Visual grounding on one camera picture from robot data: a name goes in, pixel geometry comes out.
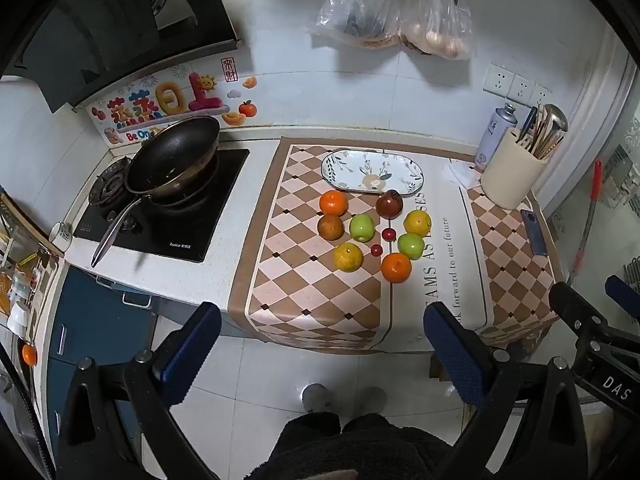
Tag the green apple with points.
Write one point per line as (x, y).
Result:
(362, 227)
(411, 245)

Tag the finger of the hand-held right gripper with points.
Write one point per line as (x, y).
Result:
(567, 302)
(622, 292)

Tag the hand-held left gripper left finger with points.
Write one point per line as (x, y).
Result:
(192, 345)

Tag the white spray can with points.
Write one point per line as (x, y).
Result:
(492, 135)

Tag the dark blue smartphone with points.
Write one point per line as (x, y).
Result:
(533, 235)

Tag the brown round fruit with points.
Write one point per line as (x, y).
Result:
(330, 227)

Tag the white cup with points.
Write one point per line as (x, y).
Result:
(60, 237)

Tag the white wall socket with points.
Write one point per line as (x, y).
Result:
(498, 80)
(540, 96)
(522, 90)

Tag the colourful wall sticker set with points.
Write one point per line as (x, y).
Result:
(170, 100)

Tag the grey slipper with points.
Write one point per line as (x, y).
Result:
(315, 396)
(372, 400)

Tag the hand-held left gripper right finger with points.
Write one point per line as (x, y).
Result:
(452, 345)

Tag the black frying pan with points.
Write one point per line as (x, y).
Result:
(172, 155)

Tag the yellow citrus fruit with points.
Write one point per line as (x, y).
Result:
(417, 223)
(348, 257)

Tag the red cherry tomato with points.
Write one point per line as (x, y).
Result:
(388, 234)
(376, 249)

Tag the black gas stove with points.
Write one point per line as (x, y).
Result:
(200, 220)

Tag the floral oval plate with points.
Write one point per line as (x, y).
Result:
(372, 172)

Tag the bundle of chopsticks and utensils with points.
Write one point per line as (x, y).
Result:
(545, 130)

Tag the clear plastic bag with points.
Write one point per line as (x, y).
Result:
(360, 5)
(435, 25)

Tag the small orange ball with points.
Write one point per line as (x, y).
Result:
(29, 354)

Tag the black range hood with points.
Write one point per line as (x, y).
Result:
(100, 20)

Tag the beige utensil holder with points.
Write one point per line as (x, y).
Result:
(512, 175)

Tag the checkered table mat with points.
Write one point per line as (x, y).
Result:
(300, 270)
(515, 280)

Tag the dark red apple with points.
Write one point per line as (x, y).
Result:
(389, 204)

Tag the orange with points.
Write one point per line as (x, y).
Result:
(396, 267)
(333, 202)

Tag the white tissue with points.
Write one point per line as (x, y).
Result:
(461, 174)

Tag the cluttered side shelf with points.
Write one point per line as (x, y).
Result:
(22, 270)

